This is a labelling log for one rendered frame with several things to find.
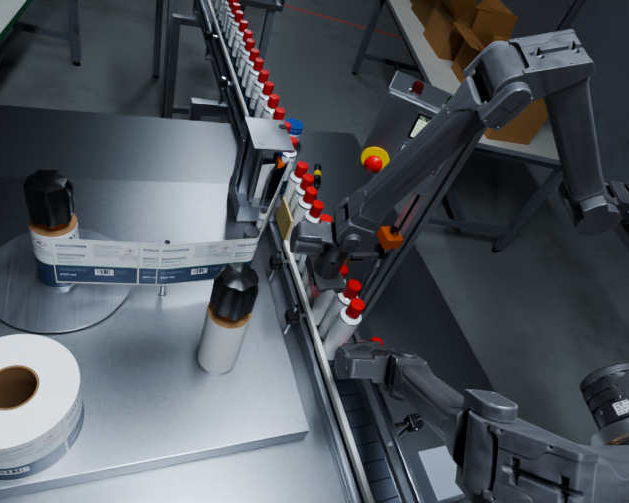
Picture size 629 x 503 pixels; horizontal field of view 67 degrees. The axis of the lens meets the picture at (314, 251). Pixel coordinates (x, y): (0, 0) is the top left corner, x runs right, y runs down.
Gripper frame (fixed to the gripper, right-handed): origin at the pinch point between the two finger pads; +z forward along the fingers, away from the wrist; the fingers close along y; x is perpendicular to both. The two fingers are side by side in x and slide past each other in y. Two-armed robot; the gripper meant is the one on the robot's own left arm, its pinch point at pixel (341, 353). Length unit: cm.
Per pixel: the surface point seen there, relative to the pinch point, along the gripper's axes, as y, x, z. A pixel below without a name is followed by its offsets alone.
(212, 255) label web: 27.1, -24.3, 10.3
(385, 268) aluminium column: -13.5, -19.1, 0.0
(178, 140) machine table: 23, -66, 67
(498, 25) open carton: -171, -158, 101
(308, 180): -0.9, -43.8, 15.7
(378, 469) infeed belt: -1.3, 23.2, -11.3
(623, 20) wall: -356, -212, 137
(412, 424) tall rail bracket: -7.7, 13.8, -15.4
